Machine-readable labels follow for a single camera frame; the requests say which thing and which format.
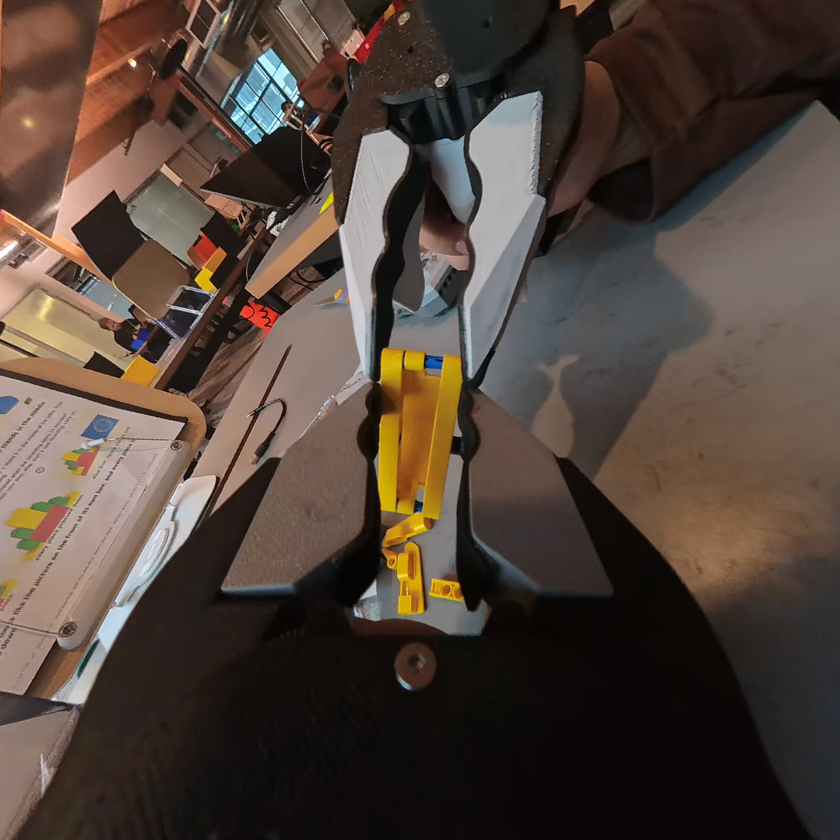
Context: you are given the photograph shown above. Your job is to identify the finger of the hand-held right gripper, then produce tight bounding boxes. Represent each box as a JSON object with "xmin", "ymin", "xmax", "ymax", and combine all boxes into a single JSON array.
[
  {"xmin": 457, "ymin": 90, "xmax": 548, "ymax": 388},
  {"xmin": 336, "ymin": 128, "xmax": 426, "ymax": 404}
]

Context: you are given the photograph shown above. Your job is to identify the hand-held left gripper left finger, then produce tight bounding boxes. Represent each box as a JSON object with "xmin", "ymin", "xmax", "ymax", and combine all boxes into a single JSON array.
[{"xmin": 221, "ymin": 388, "xmax": 384, "ymax": 602}]

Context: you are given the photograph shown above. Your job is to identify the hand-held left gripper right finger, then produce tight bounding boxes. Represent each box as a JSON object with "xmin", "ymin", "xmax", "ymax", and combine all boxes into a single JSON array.
[{"xmin": 453, "ymin": 388, "xmax": 615, "ymax": 605}]

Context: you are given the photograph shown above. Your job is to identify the yellow curved panel blue pins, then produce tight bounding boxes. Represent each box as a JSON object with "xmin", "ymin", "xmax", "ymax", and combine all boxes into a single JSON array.
[{"xmin": 394, "ymin": 348, "xmax": 447, "ymax": 515}]

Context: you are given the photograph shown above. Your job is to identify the grey desk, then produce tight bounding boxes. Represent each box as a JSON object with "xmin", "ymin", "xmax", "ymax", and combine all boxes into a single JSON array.
[{"xmin": 197, "ymin": 105, "xmax": 840, "ymax": 840}]

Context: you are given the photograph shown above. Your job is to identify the person's right hand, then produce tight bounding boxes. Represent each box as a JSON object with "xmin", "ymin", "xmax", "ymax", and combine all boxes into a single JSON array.
[{"xmin": 420, "ymin": 63, "xmax": 623, "ymax": 273}]

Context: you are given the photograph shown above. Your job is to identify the grey electronic control box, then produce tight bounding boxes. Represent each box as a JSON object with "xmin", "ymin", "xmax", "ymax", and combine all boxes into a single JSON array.
[{"xmin": 393, "ymin": 254, "xmax": 463, "ymax": 317}]

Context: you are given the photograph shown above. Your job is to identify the yellow angled beam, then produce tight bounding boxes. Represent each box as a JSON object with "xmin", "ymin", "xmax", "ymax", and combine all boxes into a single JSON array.
[{"xmin": 381, "ymin": 514, "xmax": 435, "ymax": 547}]

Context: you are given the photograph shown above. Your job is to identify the white stand base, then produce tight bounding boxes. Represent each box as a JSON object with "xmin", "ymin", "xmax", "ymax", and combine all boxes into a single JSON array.
[{"xmin": 112, "ymin": 474, "xmax": 219, "ymax": 613}]

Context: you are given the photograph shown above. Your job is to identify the yellow L-shaped piece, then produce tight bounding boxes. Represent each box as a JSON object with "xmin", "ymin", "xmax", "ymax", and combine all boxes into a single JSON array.
[{"xmin": 386, "ymin": 545, "xmax": 429, "ymax": 616}]

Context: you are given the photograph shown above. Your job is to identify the black monitor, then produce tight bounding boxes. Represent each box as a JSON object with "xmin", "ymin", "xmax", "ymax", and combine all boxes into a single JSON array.
[{"xmin": 200, "ymin": 125, "xmax": 332, "ymax": 211}]

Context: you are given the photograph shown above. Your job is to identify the wooden clipboard printed sheet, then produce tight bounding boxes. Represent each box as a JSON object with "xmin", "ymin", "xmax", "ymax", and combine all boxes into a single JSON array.
[{"xmin": 0, "ymin": 368, "xmax": 210, "ymax": 698}]

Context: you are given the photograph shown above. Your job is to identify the black cable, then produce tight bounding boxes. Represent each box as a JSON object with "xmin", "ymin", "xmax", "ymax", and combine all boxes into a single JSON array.
[{"xmin": 248, "ymin": 381, "xmax": 294, "ymax": 464}]

